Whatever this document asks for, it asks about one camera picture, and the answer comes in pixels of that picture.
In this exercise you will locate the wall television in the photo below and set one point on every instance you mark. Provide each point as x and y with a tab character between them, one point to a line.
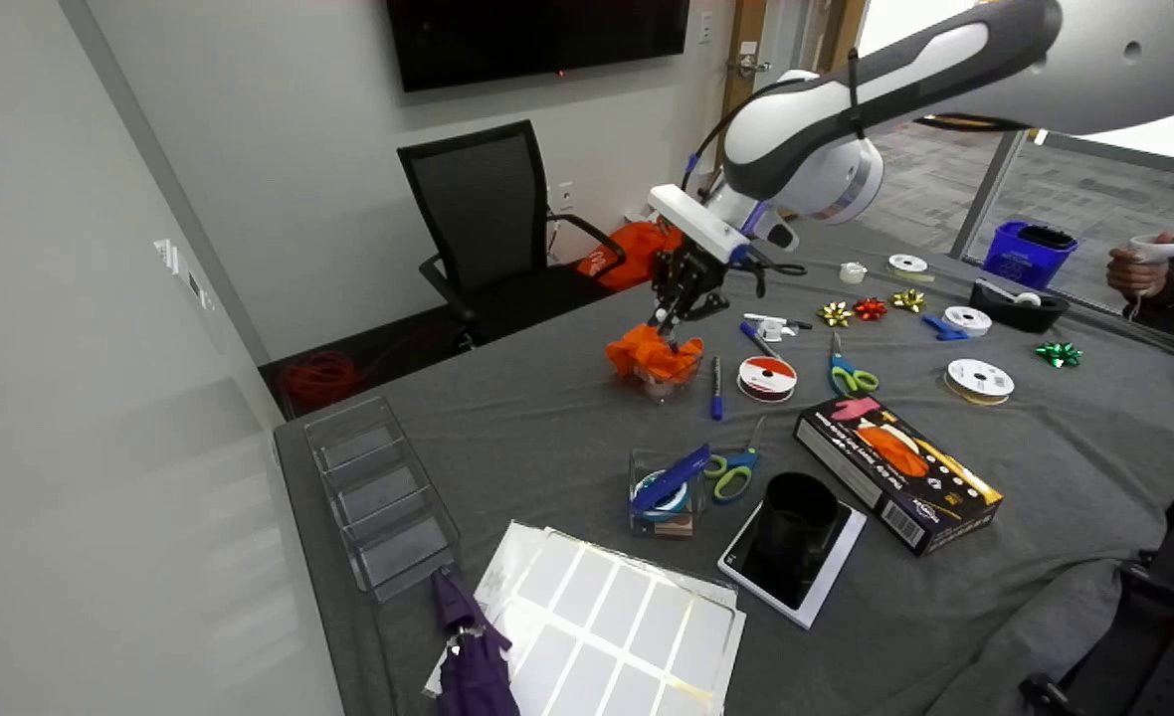
471	40

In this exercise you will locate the red ribbon spool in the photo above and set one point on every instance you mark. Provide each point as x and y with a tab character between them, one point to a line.
766	374

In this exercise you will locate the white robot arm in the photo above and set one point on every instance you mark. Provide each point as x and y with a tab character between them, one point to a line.
801	146

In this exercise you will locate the person hand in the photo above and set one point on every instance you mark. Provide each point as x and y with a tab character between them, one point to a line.
1136	280

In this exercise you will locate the white ribbon spool right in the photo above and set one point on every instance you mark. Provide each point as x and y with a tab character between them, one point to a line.
909	265

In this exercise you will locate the clear plastic tray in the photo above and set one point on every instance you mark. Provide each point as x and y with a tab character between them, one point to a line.
381	500

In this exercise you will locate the blue gift bow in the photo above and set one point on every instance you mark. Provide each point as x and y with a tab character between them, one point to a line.
939	326

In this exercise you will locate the black tape dispenser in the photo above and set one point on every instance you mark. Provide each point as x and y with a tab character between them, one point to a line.
1035	314

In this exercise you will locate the white game controller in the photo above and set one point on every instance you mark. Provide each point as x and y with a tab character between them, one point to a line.
1152	248

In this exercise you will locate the clear holder with blue tape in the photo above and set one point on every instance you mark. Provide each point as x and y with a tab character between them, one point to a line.
662	500

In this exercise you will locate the blue bin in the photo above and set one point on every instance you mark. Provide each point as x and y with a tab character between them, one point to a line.
1028	253

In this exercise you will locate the orange bag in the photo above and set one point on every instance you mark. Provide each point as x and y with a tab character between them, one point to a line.
630	254

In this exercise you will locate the white tablet with black screen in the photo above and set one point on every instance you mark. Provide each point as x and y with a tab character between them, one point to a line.
804	611

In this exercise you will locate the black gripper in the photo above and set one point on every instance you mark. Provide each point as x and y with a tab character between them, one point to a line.
685	288

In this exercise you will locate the white ribbon spool left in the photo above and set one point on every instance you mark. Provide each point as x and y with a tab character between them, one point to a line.
982	380

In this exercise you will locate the blue green handled scissors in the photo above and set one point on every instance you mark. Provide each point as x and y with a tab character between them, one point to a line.
849	380

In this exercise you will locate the black and yellow box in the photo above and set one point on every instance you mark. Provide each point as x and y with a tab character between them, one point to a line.
904	477

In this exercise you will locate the red gift bow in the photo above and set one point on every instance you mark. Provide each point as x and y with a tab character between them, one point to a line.
869	306

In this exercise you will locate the green gift bow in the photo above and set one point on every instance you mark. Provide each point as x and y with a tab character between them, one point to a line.
1059	354

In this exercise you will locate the gold gift bow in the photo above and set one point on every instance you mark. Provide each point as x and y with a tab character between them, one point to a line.
909	301
839	314

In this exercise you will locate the black mesh office chair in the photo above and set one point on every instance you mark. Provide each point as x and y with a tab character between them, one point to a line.
482	203

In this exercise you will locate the white ribbon spool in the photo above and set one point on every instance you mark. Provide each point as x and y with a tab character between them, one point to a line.
969	319
982	380
909	265

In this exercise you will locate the orange ribbon bundle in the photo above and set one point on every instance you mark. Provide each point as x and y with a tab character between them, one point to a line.
657	351

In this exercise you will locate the purple cloth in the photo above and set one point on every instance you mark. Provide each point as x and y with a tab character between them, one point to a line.
475	668

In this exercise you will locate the clear stationery holder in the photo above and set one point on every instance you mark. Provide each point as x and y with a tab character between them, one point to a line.
662	386

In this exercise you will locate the white ribbon spool middle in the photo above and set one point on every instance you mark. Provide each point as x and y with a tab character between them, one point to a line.
969	319

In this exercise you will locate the clear tape roll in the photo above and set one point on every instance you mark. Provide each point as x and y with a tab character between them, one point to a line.
854	273

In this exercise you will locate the white marker blue cap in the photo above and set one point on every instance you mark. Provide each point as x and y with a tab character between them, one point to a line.
751	333

